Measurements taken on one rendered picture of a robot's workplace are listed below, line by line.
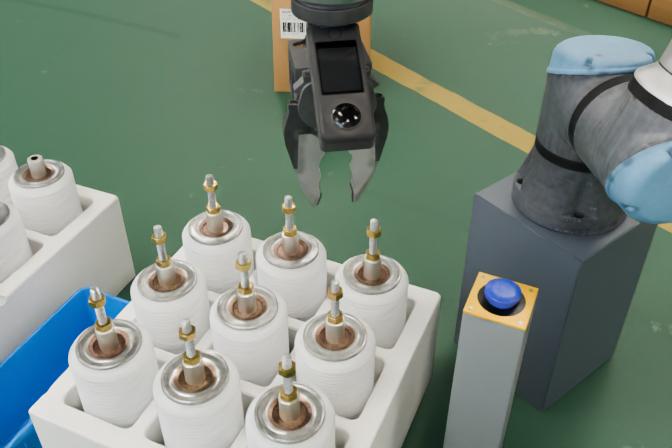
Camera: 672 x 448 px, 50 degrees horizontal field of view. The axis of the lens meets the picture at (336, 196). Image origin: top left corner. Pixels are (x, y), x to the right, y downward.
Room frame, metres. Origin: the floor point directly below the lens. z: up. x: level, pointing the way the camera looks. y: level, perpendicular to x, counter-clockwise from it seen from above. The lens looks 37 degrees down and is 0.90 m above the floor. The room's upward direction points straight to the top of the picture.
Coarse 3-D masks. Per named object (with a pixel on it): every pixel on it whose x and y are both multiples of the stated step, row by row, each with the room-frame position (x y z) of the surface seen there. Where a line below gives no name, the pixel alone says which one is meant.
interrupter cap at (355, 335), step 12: (312, 324) 0.61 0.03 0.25; (324, 324) 0.61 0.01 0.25; (348, 324) 0.61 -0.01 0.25; (360, 324) 0.61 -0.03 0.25; (312, 336) 0.59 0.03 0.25; (324, 336) 0.59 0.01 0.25; (348, 336) 0.59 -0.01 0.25; (360, 336) 0.59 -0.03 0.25; (312, 348) 0.57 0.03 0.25; (324, 348) 0.57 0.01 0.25; (336, 348) 0.57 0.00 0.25; (348, 348) 0.57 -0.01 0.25; (360, 348) 0.57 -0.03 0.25; (324, 360) 0.55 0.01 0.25; (336, 360) 0.55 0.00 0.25
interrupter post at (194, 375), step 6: (186, 366) 0.52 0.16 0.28; (192, 366) 0.52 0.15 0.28; (198, 366) 0.52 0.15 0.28; (186, 372) 0.52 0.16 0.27; (192, 372) 0.52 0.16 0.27; (198, 372) 0.52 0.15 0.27; (204, 372) 0.53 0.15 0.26; (186, 378) 0.52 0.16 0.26; (192, 378) 0.52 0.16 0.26; (198, 378) 0.52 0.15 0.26; (204, 378) 0.53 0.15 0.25; (192, 384) 0.52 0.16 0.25; (198, 384) 0.52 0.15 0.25
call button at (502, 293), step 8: (496, 280) 0.60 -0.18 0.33; (504, 280) 0.60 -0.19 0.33; (488, 288) 0.59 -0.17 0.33; (496, 288) 0.59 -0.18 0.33; (504, 288) 0.59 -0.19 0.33; (512, 288) 0.59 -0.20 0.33; (488, 296) 0.58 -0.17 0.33; (496, 296) 0.58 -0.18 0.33; (504, 296) 0.58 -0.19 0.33; (512, 296) 0.58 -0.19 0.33; (520, 296) 0.58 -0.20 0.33; (496, 304) 0.57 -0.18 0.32; (504, 304) 0.57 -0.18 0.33; (512, 304) 0.57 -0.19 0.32
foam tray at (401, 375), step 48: (288, 336) 0.67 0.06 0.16; (432, 336) 0.71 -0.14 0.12; (240, 384) 0.58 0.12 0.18; (384, 384) 0.58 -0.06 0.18; (48, 432) 0.53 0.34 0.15; (96, 432) 0.51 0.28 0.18; (144, 432) 0.51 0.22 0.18; (240, 432) 0.51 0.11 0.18; (336, 432) 0.51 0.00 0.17; (384, 432) 0.53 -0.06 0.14
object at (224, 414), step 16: (160, 384) 0.52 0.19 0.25; (160, 400) 0.50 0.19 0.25; (224, 400) 0.50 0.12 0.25; (240, 400) 0.53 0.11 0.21; (160, 416) 0.50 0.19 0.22; (176, 416) 0.48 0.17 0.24; (192, 416) 0.48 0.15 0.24; (208, 416) 0.49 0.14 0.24; (224, 416) 0.50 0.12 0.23; (240, 416) 0.52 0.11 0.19; (176, 432) 0.49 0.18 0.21; (192, 432) 0.48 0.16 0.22; (208, 432) 0.49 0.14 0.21; (224, 432) 0.50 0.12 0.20
